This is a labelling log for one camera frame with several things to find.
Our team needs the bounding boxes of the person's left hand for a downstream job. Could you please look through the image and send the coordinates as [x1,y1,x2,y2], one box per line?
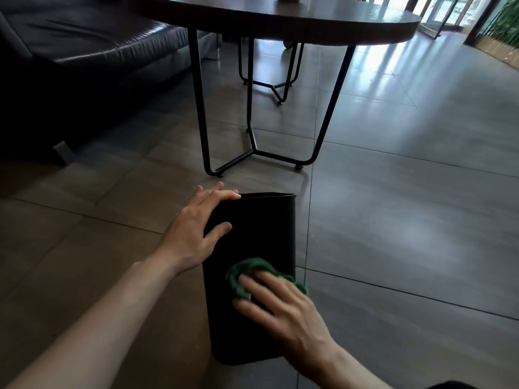
[156,181,242,277]

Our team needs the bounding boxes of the person's right hand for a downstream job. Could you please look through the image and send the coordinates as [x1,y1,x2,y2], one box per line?
[232,270,339,367]

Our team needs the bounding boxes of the black waste bin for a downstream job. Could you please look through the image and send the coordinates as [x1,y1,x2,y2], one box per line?
[201,192,309,366]

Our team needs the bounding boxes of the green cleaning cloth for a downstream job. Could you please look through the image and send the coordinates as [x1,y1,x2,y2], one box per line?
[225,257,310,303]

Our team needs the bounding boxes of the person's right forearm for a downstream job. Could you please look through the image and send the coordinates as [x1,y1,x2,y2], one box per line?
[300,342,395,389]

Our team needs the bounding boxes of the person's left forearm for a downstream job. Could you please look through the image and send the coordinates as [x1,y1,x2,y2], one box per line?
[0,252,179,389]

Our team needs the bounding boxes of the silver metal sofa foot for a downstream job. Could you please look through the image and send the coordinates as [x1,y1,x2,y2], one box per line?
[53,141,76,166]

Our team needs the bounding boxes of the round wooden table, black legs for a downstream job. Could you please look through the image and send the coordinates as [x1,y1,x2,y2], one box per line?
[134,0,422,177]

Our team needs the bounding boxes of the black leather sofa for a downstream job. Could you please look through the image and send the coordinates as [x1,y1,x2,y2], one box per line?
[0,0,223,166]

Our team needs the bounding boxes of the person's dark clothing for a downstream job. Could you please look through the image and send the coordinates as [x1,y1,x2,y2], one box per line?
[426,380,484,389]

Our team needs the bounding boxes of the glass door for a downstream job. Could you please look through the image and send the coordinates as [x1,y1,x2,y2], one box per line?
[405,0,468,40]

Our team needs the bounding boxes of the wooden planter box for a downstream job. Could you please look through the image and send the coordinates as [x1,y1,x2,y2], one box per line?
[478,35,519,69]

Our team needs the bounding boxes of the green plants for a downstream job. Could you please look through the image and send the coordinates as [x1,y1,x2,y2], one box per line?
[480,0,519,42]

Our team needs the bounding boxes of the black metal table frame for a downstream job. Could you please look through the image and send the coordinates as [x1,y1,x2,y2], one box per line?
[238,36,305,106]

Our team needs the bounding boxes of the dark door post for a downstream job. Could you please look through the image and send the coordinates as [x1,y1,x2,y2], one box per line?
[464,0,504,47]

